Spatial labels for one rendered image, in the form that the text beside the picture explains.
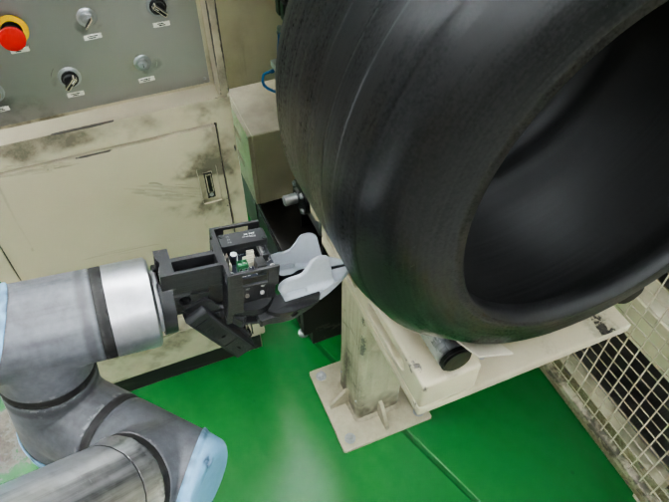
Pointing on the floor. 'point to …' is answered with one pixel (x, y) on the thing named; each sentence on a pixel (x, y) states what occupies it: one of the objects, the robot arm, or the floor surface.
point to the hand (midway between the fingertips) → (337, 272)
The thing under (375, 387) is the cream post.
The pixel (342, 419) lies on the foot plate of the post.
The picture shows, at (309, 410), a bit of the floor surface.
